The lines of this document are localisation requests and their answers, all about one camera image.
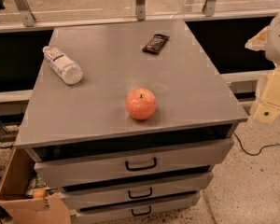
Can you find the metal railing frame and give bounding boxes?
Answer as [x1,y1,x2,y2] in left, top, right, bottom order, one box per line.
[0,0,280,117]

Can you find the orange fruit in box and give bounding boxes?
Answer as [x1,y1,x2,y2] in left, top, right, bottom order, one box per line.
[33,189,47,199]

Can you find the red apple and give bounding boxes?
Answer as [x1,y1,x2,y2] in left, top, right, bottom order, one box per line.
[126,88,157,120]

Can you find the bottom grey drawer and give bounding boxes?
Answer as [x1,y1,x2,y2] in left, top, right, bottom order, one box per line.
[77,191,200,224]

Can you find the black snack bar wrapper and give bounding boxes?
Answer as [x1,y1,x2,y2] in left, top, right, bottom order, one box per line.
[142,34,170,54]

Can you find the clear plastic water bottle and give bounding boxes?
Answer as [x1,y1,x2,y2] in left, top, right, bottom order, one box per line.
[43,46,83,85]

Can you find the grey drawer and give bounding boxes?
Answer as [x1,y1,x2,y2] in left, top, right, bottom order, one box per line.
[62,168,213,210]
[35,138,233,188]
[77,191,200,224]

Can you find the grey drawer cabinet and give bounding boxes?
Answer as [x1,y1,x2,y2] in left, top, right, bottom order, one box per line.
[14,19,249,224]

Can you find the middle grey drawer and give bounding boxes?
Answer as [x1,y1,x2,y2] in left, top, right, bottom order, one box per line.
[62,168,213,210]

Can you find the green snack bag in box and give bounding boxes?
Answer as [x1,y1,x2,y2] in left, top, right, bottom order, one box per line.
[25,175,56,198]

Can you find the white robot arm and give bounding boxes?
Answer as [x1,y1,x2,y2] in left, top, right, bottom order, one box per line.
[245,12,280,124]

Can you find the brown cardboard box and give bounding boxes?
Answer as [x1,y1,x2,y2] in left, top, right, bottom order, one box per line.
[0,148,71,224]

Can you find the black floor cable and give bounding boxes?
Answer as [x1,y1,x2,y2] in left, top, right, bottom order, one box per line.
[232,132,280,157]

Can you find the top grey drawer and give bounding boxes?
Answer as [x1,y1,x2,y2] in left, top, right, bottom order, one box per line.
[35,138,233,188]

